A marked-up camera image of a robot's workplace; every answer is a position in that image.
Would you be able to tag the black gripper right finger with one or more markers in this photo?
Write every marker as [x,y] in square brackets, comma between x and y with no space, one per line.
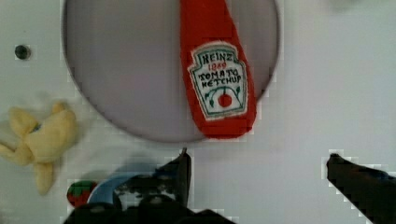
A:
[371,191]

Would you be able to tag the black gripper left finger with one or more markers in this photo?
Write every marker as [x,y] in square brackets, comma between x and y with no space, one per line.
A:
[176,177]

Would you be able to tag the red plush ketchup bottle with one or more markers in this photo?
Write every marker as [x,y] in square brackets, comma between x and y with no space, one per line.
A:
[217,78]

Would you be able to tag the blue cup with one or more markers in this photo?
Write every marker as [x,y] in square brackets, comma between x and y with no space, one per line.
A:
[103,192]

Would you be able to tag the small plush strawberry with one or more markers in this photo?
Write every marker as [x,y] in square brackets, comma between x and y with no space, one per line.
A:
[79,192]

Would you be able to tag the yellow plush banana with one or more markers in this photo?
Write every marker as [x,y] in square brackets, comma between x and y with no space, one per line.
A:
[41,143]

